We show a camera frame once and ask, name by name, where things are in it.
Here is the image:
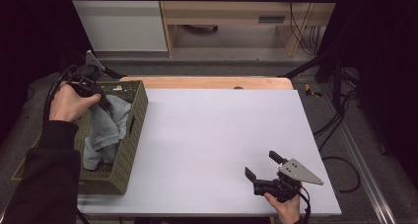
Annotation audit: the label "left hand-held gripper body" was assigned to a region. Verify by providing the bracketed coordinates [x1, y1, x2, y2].
[66, 49, 106, 100]

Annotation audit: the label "black floor cable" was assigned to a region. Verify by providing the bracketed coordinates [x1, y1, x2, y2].
[313, 88, 362, 194]

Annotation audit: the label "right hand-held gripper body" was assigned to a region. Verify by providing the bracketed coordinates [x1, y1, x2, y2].
[252, 158, 325, 204]

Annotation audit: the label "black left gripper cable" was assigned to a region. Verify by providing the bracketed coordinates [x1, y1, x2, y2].
[41, 64, 79, 122]

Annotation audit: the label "grey cloth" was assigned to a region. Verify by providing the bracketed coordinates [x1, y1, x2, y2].
[81, 94, 133, 172]

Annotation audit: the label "olive green woven basket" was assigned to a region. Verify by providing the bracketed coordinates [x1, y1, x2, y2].
[11, 80, 149, 196]

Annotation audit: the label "person's right hand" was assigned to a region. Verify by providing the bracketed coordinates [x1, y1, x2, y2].
[263, 190, 302, 224]

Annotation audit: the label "white cabinet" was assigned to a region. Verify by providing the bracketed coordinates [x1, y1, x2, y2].
[66, 0, 169, 52]

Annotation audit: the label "metal floor rail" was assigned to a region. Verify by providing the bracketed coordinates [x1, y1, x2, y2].
[319, 84, 399, 224]

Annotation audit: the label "black metal stand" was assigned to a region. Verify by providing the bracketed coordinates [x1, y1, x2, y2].
[277, 50, 346, 111]

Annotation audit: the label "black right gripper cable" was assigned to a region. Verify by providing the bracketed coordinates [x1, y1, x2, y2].
[298, 184, 313, 224]

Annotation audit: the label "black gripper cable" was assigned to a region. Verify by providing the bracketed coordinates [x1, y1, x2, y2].
[298, 184, 313, 224]
[41, 64, 79, 122]

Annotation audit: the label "light wooden desk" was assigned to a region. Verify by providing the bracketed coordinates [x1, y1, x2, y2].
[157, 0, 341, 58]

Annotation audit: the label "black hanging cables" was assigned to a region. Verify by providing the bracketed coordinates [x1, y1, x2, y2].
[286, 0, 322, 56]

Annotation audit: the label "person's left hand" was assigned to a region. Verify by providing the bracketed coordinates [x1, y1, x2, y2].
[48, 81, 103, 123]

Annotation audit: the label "yellow and black tool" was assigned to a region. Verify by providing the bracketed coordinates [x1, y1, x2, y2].
[304, 83, 323, 99]

